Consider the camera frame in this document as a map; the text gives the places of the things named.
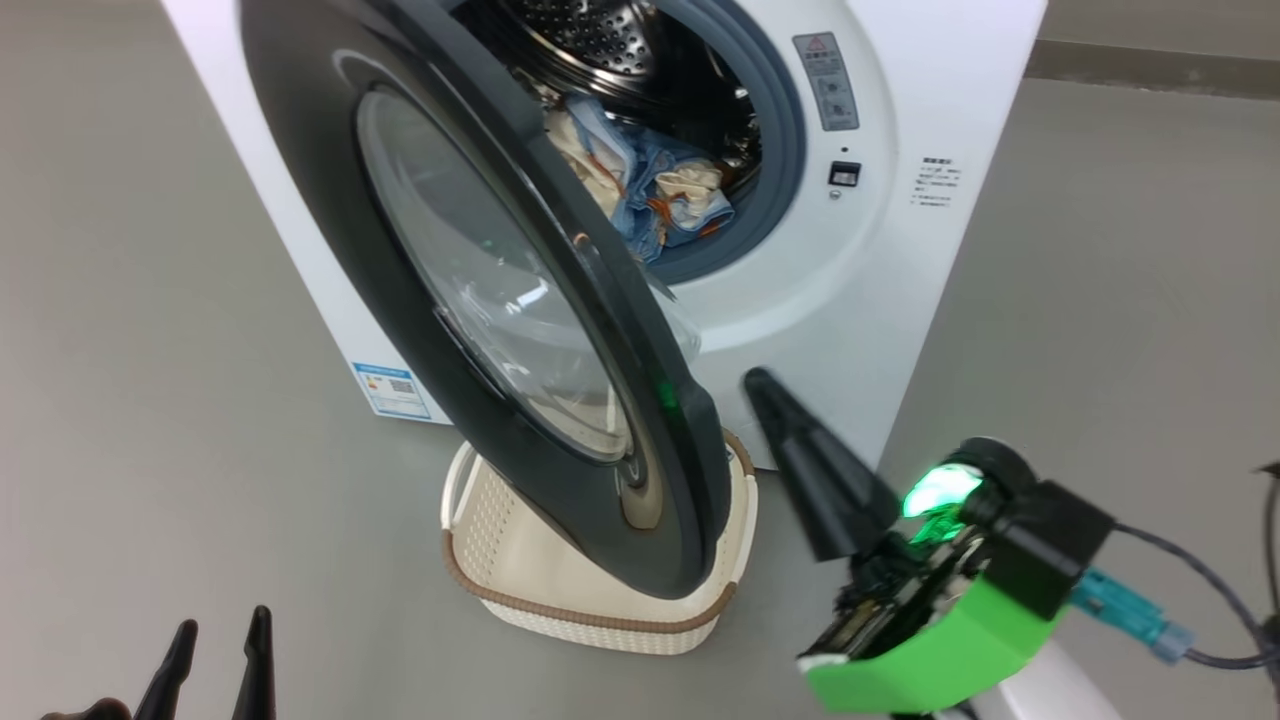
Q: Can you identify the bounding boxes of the dark round glass washer door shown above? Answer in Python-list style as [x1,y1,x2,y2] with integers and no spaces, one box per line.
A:
[238,0,733,601]

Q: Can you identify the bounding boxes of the grey warning sticker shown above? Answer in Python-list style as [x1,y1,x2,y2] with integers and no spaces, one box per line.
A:
[793,32,861,133]

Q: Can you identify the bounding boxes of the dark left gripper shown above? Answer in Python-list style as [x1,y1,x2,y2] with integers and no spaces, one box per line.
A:
[40,605,277,720]

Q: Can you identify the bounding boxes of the cream white garment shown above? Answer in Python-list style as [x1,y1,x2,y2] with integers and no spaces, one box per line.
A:
[545,105,725,229]

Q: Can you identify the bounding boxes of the blue cartoon print garment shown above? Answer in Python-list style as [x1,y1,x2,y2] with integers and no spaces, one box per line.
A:
[545,95,737,264]

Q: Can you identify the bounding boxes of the white front-load washing machine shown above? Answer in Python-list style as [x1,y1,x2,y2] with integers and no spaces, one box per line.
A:
[160,0,1049,471]

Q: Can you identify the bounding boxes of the teal cable connector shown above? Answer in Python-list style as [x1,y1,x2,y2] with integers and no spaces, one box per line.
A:
[1070,567,1197,664]

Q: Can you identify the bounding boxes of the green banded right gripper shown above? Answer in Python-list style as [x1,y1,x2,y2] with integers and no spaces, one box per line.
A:
[742,367,1066,716]

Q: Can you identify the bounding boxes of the thin black cable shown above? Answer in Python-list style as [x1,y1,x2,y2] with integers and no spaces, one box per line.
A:
[1112,460,1280,701]

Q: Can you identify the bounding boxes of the blue energy label sticker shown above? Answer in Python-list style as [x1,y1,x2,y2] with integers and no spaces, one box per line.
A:
[352,361,433,422]

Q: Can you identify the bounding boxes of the cream perforated laundry basket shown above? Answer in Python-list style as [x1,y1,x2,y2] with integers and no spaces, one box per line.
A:
[440,428,759,657]

